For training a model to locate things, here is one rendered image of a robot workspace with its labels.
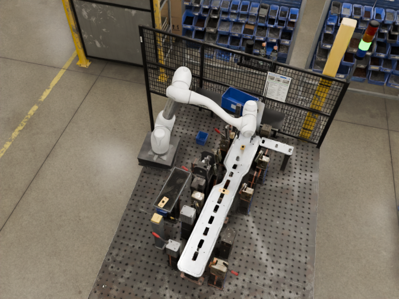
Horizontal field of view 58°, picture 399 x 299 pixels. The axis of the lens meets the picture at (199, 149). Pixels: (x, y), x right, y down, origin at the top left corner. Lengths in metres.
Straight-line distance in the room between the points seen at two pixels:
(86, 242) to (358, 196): 2.96
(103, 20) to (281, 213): 3.31
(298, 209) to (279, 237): 0.33
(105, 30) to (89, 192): 2.18
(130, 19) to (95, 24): 0.53
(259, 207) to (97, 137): 2.32
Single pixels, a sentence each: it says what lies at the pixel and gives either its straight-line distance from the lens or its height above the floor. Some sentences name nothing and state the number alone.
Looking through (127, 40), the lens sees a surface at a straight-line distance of 5.09.
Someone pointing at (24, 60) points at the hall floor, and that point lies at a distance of 6.07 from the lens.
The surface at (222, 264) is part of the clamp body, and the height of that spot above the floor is 1.06.
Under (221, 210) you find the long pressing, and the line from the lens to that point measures 2.80.
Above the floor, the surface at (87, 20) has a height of 0.76.
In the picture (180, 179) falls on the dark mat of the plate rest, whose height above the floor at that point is 1.16.
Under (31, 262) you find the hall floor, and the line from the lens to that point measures 3.99.
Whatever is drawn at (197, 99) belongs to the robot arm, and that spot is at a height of 1.56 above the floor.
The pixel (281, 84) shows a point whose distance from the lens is 3.27.
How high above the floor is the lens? 3.45
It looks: 52 degrees down
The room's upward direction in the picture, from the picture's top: 2 degrees clockwise
